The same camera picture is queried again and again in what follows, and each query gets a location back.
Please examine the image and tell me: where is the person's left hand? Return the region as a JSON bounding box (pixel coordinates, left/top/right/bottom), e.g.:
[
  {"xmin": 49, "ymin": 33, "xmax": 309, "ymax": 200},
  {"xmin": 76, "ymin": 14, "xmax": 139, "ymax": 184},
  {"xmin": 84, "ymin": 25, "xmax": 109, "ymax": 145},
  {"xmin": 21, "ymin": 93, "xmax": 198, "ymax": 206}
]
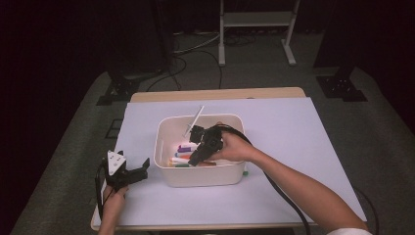
[{"xmin": 102, "ymin": 184, "xmax": 130, "ymax": 212}]

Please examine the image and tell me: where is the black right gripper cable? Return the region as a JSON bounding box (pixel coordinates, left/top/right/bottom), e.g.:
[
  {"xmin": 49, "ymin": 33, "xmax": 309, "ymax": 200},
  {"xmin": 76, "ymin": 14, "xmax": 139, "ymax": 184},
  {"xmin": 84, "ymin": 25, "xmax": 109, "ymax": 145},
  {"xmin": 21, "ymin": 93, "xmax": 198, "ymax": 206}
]
[{"xmin": 214, "ymin": 122, "xmax": 380, "ymax": 235}]

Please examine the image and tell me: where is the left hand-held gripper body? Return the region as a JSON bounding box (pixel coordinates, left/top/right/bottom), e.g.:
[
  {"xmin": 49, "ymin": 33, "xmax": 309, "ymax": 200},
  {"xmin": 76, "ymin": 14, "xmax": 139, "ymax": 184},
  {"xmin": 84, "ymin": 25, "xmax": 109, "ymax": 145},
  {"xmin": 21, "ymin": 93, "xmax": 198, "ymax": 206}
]
[{"xmin": 102, "ymin": 150, "xmax": 133, "ymax": 194}]

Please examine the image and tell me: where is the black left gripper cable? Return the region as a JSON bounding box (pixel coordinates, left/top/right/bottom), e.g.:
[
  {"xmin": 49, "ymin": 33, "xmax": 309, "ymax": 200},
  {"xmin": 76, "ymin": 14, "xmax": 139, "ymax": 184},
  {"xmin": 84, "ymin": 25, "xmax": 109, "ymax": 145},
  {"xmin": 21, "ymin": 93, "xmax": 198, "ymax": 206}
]
[{"xmin": 94, "ymin": 162, "xmax": 111, "ymax": 222}]

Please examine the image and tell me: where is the white floor cable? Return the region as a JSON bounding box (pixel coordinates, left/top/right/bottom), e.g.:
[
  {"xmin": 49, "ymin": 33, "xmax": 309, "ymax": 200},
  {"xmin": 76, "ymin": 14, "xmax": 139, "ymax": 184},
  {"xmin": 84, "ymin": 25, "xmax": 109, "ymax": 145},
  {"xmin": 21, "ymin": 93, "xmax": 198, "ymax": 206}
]
[{"xmin": 172, "ymin": 32, "xmax": 223, "ymax": 55}]

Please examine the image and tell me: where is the wooden table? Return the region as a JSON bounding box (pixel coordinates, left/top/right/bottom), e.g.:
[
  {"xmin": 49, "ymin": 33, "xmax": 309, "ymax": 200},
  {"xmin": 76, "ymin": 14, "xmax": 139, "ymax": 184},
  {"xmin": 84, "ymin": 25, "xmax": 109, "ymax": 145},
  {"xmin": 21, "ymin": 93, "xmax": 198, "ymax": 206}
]
[{"xmin": 90, "ymin": 86, "xmax": 369, "ymax": 232}]

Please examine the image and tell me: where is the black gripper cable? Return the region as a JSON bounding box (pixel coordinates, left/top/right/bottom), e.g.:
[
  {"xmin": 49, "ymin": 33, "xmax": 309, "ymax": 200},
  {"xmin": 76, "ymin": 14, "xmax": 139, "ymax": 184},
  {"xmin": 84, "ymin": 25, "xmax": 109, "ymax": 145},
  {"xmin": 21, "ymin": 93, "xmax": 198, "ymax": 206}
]
[
  {"xmin": 214, "ymin": 122, "xmax": 380, "ymax": 235},
  {"xmin": 94, "ymin": 162, "xmax": 111, "ymax": 222}
]

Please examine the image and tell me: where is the person's white shirt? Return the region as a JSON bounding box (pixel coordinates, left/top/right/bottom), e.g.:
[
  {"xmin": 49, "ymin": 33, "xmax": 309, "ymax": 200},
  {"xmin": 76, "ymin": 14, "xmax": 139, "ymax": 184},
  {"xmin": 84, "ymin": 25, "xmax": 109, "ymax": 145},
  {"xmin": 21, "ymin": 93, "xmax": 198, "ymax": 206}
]
[{"xmin": 326, "ymin": 227, "xmax": 374, "ymax": 235}]

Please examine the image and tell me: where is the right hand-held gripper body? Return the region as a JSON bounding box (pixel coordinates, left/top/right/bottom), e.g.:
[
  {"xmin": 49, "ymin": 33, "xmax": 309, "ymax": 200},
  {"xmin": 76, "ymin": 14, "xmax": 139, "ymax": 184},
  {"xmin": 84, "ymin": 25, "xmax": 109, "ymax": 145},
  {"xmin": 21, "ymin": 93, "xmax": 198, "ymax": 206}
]
[{"xmin": 183, "ymin": 105, "xmax": 226, "ymax": 155}]

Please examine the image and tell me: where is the black floor cable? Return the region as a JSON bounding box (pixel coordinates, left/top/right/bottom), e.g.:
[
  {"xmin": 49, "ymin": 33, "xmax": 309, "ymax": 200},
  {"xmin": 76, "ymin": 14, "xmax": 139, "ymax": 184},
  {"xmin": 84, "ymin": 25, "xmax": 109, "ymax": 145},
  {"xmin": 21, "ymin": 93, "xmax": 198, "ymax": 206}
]
[
  {"xmin": 192, "ymin": 48, "xmax": 224, "ymax": 90},
  {"xmin": 146, "ymin": 53, "xmax": 188, "ymax": 92}
]

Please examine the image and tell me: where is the person's right hand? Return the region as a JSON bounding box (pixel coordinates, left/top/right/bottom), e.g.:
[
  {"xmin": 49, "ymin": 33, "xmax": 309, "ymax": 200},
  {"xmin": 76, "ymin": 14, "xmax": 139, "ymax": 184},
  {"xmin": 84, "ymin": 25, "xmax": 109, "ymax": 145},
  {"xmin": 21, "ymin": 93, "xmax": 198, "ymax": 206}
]
[{"xmin": 207, "ymin": 130, "xmax": 259, "ymax": 164}]

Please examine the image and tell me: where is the white metal stand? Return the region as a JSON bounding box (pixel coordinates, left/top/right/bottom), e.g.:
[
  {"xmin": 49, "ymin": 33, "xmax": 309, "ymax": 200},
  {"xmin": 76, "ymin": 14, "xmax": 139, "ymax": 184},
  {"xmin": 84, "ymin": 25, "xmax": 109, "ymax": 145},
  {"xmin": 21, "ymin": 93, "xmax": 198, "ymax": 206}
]
[{"xmin": 217, "ymin": 0, "xmax": 301, "ymax": 68}]

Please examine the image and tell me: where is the black square floor frame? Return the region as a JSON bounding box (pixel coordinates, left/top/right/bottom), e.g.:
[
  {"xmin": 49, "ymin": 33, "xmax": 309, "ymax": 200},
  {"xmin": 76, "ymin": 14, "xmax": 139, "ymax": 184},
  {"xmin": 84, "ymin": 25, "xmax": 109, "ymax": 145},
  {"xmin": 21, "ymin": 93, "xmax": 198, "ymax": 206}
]
[{"xmin": 105, "ymin": 118, "xmax": 124, "ymax": 140}]

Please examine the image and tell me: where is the black stand base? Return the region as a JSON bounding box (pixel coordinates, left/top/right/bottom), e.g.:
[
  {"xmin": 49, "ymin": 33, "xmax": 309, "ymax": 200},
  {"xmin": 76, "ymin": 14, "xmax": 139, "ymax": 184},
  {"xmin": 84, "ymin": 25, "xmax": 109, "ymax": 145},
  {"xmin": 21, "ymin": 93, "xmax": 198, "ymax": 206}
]
[
  {"xmin": 315, "ymin": 67, "xmax": 369, "ymax": 103},
  {"xmin": 96, "ymin": 67, "xmax": 164, "ymax": 107}
]

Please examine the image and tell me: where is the white plastic storage bin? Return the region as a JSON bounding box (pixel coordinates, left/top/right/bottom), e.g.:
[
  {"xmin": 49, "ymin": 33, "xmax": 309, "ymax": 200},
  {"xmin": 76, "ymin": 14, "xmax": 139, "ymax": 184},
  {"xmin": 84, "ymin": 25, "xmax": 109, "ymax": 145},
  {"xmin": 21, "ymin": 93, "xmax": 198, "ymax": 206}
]
[{"xmin": 153, "ymin": 113, "xmax": 250, "ymax": 189}]

